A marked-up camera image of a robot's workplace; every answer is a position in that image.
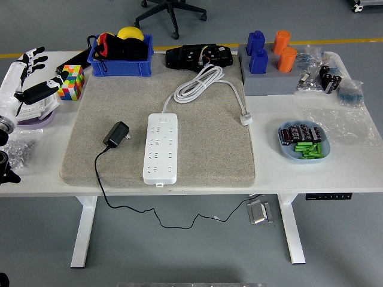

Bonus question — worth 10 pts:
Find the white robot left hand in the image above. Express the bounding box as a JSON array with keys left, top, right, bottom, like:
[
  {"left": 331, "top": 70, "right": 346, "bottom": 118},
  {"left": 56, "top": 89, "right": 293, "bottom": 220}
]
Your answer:
[{"left": 0, "top": 46, "right": 70, "bottom": 122}]

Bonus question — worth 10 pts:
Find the black plug adapter with cord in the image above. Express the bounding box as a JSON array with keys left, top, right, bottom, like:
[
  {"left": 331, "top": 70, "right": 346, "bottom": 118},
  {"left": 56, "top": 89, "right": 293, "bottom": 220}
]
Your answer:
[{"left": 95, "top": 121, "right": 266, "bottom": 231}]

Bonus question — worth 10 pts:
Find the white power strip with cable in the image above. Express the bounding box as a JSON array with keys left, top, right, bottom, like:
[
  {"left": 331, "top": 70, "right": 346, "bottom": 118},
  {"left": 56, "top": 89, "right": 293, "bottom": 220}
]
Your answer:
[{"left": 142, "top": 64, "right": 254, "bottom": 188}]

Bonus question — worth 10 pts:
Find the purple plate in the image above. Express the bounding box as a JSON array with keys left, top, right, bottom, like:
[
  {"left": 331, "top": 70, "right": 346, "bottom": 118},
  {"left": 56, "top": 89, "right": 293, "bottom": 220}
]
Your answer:
[{"left": 16, "top": 110, "right": 56, "bottom": 129}]

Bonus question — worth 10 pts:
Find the colourful puzzle cube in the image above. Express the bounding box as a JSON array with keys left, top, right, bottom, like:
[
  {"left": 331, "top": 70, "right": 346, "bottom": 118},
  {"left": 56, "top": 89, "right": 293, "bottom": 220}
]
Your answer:
[{"left": 57, "top": 65, "right": 86, "bottom": 102}]

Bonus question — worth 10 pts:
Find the clear bag of screws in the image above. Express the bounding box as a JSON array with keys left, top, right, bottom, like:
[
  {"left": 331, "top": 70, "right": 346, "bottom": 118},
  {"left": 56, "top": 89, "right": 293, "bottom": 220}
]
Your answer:
[{"left": 4, "top": 128, "right": 44, "bottom": 176}]

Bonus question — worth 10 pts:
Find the flat black bar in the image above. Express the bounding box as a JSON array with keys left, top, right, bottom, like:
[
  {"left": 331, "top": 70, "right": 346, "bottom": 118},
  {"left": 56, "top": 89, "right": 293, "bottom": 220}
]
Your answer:
[{"left": 54, "top": 49, "right": 92, "bottom": 79}]

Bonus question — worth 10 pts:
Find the blue plastic bin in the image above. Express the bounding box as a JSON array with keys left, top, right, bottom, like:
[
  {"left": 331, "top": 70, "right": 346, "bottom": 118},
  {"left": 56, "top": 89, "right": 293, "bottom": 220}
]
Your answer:
[{"left": 87, "top": 34, "right": 155, "bottom": 78}]

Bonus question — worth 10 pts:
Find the black cloth bag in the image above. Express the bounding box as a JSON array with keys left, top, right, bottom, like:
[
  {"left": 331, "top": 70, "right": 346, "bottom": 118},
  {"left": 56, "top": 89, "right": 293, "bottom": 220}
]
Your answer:
[{"left": 86, "top": 32, "right": 150, "bottom": 72}]

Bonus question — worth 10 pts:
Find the yellow ball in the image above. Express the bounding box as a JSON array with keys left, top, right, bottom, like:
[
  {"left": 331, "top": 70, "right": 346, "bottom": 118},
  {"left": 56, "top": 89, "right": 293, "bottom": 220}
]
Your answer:
[{"left": 117, "top": 26, "right": 145, "bottom": 41}]

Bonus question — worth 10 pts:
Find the white table leg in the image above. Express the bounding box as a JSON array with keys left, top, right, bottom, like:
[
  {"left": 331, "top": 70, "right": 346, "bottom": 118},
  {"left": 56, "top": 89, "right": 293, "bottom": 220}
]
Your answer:
[
  {"left": 70, "top": 196, "right": 98, "bottom": 268},
  {"left": 276, "top": 193, "right": 306, "bottom": 265}
]

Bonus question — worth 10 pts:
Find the black electronic device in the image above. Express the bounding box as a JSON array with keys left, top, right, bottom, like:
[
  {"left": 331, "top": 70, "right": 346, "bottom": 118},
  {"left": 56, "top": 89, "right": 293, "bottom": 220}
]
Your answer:
[{"left": 166, "top": 44, "right": 234, "bottom": 72}]

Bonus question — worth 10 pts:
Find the black office chair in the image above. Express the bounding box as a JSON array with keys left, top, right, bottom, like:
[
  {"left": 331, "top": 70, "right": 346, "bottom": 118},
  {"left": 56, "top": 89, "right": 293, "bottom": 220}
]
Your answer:
[{"left": 133, "top": 0, "right": 208, "bottom": 40}]

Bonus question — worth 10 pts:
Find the grey-brown mat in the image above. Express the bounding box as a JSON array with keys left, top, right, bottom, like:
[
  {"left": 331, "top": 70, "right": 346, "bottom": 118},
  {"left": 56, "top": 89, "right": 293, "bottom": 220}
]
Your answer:
[{"left": 59, "top": 53, "right": 257, "bottom": 188}]

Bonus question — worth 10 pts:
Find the blue bottle-shaped block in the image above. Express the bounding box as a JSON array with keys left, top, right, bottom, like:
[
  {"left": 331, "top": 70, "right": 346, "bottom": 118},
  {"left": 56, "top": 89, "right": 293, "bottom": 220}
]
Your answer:
[
  {"left": 250, "top": 48, "right": 269, "bottom": 74},
  {"left": 247, "top": 30, "right": 266, "bottom": 57}
]

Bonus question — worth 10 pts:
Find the grey holder block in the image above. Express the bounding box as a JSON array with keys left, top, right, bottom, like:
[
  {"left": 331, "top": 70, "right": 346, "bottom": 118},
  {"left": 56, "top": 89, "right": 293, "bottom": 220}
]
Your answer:
[{"left": 238, "top": 44, "right": 303, "bottom": 96}]

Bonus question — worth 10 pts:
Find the orange cylinder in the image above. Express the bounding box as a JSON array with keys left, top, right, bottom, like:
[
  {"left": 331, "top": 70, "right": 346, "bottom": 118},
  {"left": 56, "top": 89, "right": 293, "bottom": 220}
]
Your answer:
[
  {"left": 276, "top": 47, "right": 298, "bottom": 73},
  {"left": 272, "top": 30, "right": 292, "bottom": 53}
]

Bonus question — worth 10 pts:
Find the silver foot pedal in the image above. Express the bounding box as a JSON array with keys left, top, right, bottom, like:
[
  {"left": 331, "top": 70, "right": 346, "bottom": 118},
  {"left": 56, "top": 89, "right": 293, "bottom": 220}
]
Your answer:
[{"left": 247, "top": 200, "right": 273, "bottom": 225}]

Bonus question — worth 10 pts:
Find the light blue tray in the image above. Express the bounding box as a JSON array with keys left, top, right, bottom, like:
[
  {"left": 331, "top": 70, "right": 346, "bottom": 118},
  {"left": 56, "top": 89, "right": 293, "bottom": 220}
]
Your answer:
[{"left": 277, "top": 120, "right": 331, "bottom": 164}]

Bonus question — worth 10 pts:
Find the clear bag of metal parts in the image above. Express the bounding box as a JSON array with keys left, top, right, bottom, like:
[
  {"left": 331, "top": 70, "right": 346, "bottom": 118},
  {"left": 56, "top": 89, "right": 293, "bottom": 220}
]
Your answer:
[{"left": 294, "top": 70, "right": 324, "bottom": 96}]

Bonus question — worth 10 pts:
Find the clear bag of blue components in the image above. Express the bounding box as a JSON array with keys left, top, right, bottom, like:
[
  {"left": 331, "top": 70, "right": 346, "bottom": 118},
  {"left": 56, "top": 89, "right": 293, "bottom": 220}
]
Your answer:
[{"left": 297, "top": 44, "right": 324, "bottom": 72}]

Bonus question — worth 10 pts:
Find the bag of black capacitors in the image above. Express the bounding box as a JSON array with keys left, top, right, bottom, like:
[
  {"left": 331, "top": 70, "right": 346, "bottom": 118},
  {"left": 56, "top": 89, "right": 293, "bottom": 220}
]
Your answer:
[{"left": 318, "top": 65, "right": 343, "bottom": 95}]

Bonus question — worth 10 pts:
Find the empty clear plastic bag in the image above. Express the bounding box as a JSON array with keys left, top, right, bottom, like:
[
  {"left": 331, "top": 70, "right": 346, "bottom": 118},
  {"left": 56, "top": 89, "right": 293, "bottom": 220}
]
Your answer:
[{"left": 303, "top": 107, "right": 382, "bottom": 148}]

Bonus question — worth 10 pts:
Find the black table control panel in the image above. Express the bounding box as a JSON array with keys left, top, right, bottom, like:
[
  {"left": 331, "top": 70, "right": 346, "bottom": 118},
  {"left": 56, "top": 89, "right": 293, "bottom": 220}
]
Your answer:
[{"left": 305, "top": 193, "right": 353, "bottom": 201}]

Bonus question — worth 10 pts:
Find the bag of blue resistors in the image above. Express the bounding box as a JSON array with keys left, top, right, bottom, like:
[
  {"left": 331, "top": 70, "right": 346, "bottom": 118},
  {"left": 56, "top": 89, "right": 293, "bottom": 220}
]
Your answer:
[{"left": 336, "top": 80, "right": 365, "bottom": 108}]

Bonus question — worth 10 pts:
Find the white wall socket panel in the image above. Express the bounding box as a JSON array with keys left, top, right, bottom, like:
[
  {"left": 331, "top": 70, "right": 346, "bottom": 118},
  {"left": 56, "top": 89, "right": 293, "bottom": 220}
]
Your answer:
[
  {"left": 41, "top": 89, "right": 60, "bottom": 113},
  {"left": 16, "top": 100, "right": 45, "bottom": 120}
]

